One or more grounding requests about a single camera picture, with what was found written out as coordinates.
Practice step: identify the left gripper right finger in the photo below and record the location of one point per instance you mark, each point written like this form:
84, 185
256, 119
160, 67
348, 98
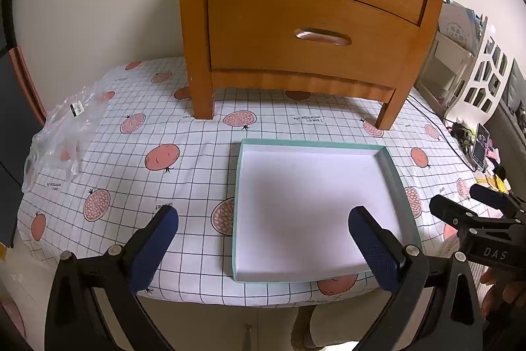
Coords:
379, 247

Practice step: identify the wooden nightstand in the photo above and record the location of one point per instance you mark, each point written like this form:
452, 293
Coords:
204, 80

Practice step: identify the clear plastic bag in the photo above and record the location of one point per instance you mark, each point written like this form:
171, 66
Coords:
68, 131

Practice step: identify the white magazine rack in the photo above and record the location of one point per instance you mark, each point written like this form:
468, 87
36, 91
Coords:
466, 70

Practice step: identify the fruit pattern tablecloth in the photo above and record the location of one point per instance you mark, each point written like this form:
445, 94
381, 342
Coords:
150, 151

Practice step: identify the smartphone on stand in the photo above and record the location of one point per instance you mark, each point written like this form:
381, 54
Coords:
480, 145

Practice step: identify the yellow toy clutter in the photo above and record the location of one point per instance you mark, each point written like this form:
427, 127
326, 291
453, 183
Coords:
496, 183

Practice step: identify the white teal-rimmed tray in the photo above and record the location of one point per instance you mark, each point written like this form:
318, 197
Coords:
291, 205

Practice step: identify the person's right hand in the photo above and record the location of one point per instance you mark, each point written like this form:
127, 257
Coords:
510, 292

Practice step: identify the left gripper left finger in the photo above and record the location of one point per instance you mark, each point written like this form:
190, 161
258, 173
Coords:
148, 246

